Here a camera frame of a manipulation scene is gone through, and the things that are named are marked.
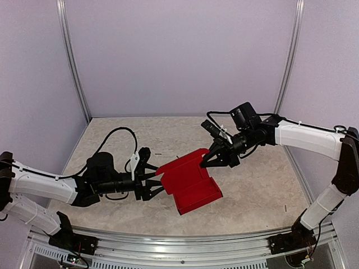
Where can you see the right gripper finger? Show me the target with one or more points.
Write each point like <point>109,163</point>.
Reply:
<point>215,150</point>
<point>215,161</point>

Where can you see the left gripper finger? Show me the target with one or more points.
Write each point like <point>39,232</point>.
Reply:
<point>148,171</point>
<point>149,191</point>

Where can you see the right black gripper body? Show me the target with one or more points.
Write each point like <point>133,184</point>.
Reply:
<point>234,157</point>

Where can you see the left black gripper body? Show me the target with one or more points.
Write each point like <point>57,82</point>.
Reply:
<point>110,187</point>

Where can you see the red paper box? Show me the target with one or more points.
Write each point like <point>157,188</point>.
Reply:
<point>190,185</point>

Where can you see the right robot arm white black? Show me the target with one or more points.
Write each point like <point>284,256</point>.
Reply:
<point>339,144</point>

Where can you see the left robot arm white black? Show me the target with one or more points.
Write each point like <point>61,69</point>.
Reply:
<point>18,180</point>

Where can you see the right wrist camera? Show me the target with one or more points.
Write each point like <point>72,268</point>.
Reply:
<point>214,131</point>

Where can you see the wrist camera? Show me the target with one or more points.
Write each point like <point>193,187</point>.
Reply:
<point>214,131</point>
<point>139,162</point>

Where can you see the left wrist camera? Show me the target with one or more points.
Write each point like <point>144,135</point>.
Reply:
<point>139,162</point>

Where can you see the front aluminium rail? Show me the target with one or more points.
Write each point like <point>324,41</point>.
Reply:
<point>247,250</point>

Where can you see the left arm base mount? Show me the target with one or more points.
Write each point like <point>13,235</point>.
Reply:
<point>78,243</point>

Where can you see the right aluminium frame post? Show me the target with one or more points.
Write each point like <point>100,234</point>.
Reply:
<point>290,59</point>

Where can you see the aluminium frame post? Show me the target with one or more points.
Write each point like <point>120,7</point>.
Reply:
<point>66,36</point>
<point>290,59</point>

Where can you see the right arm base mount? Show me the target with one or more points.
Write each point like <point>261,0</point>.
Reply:
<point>286,242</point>

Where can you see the left aluminium frame post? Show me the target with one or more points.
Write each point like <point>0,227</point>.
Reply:
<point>66,36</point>

